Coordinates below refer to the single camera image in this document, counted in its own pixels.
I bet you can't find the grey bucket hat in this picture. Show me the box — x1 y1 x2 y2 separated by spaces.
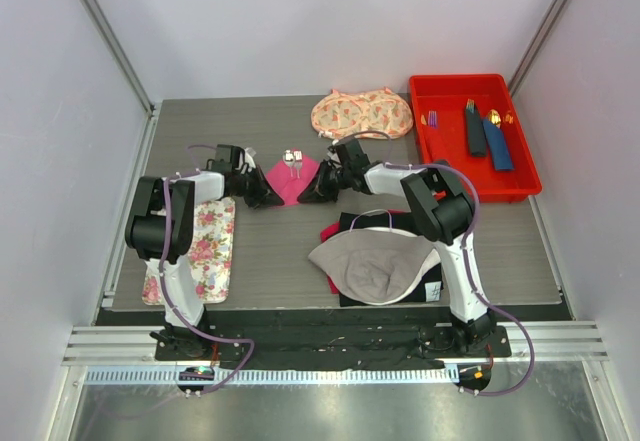
309 227 443 306

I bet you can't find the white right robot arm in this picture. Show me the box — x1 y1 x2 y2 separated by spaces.
298 139 496 356

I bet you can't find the pink paper napkin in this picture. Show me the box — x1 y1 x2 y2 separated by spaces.
266 155 319 206

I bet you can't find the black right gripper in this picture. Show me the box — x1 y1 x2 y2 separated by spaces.
298 160 351 204

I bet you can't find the gold spoon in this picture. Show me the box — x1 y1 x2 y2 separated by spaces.
487 109 502 127

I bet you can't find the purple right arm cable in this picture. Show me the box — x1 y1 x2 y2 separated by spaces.
329 130 537 397

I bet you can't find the red plastic bin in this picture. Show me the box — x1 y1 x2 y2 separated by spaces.
409 74 542 203

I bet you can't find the black rolled napkin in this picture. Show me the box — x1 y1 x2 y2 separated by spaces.
465 109 487 158

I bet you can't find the purple fork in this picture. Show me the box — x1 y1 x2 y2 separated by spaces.
427 111 438 128

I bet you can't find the floral rectangular tray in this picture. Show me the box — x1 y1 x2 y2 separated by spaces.
141 196 237 306

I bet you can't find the blue rolled napkin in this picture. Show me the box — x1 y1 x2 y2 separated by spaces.
482 118 514 172

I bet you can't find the silver fork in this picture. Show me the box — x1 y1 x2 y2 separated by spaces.
293 150 304 179

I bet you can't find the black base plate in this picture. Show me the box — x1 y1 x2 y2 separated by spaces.
154 307 511 371

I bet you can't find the red rolled napkin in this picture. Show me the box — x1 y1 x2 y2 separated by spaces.
425 125 449 162

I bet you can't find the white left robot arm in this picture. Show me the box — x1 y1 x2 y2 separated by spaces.
124 144 284 360

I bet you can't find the black folded garment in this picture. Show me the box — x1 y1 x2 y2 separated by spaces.
322 211 444 307

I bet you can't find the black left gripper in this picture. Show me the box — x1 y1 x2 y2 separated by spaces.
234 165 283 210

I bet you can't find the aluminium front rail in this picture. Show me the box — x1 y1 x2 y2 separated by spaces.
63 321 608 386

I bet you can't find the white hat cord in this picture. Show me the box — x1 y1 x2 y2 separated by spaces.
349 208 395 233

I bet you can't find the orange patterned fabric cover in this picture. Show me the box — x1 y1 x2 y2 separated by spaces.
310 87 414 140

